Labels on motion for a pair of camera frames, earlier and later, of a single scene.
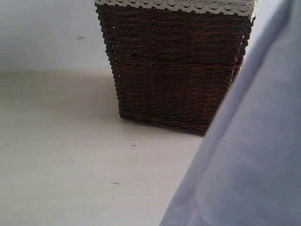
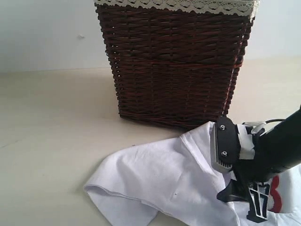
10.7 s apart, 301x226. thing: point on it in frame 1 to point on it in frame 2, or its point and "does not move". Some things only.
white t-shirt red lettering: x=246 y=170 to x=171 y=181
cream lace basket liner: x=249 y=7 does not move
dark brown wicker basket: x=173 y=68 does not move
